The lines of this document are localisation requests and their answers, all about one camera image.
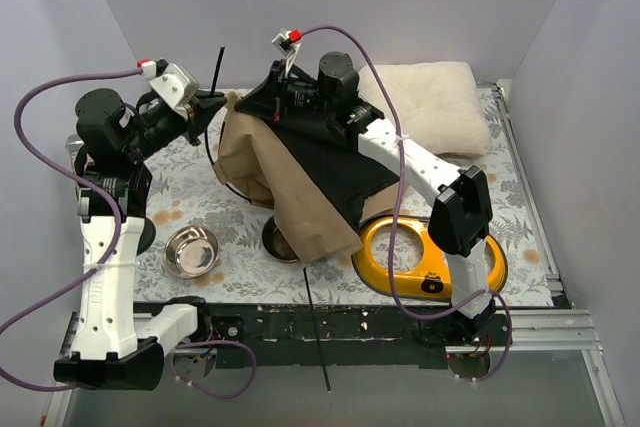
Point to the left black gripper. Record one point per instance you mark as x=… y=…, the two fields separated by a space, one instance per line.
x=194 y=117

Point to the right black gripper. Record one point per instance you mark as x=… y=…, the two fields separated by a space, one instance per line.
x=273 y=92

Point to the beige fabric pet tent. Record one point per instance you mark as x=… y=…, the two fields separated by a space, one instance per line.
x=252 y=159

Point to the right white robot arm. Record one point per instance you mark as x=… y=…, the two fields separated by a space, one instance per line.
x=328 y=108

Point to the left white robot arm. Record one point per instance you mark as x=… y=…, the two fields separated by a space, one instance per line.
x=108 y=352

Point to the glitter toy microphone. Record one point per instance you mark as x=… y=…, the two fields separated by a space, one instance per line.
x=73 y=145

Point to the right steel bowl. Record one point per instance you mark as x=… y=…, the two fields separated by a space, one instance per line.
x=275 y=244

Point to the steel bowl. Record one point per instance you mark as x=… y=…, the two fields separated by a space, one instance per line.
x=275 y=244
x=191 y=252

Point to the floral table mat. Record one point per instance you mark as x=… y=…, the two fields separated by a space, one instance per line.
x=185 y=191

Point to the left steel bowl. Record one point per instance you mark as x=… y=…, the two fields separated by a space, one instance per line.
x=191 y=252

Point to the cream fluffy pillow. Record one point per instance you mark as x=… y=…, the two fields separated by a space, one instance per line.
x=437 y=104

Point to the yellow double bowl holder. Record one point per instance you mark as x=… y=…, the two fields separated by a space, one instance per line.
x=420 y=267

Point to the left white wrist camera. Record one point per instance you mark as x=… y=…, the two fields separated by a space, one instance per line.
x=171 y=82

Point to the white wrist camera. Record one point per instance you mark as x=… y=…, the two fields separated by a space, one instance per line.
x=288 y=42
x=171 y=82

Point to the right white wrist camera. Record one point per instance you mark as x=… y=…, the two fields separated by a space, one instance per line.
x=288 y=42

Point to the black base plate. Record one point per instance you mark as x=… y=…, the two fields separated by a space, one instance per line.
x=353 y=335

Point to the aluminium frame rail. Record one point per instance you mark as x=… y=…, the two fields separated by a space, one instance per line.
x=552 y=378

